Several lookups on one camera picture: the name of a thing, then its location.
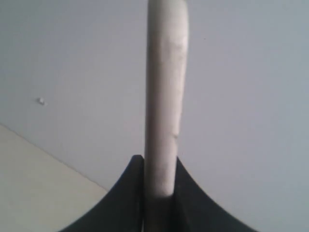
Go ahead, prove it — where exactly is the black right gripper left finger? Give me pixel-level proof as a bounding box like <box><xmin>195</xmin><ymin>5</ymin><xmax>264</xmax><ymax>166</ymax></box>
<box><xmin>62</xmin><ymin>155</ymin><xmax>144</xmax><ymax>232</ymax></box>

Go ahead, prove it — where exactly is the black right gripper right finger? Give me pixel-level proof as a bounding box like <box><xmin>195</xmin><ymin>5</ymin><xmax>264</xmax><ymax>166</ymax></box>
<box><xmin>172</xmin><ymin>159</ymin><xmax>255</xmax><ymax>232</ymax></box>

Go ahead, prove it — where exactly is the wooden paint brush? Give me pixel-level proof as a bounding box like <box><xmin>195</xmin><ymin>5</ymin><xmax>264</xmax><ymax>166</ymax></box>
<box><xmin>145</xmin><ymin>0</ymin><xmax>189</xmax><ymax>198</ymax></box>

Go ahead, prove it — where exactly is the small white wall hook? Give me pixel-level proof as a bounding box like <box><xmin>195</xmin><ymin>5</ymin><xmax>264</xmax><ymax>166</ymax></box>
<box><xmin>36</xmin><ymin>97</ymin><xmax>47</xmax><ymax>106</ymax></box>

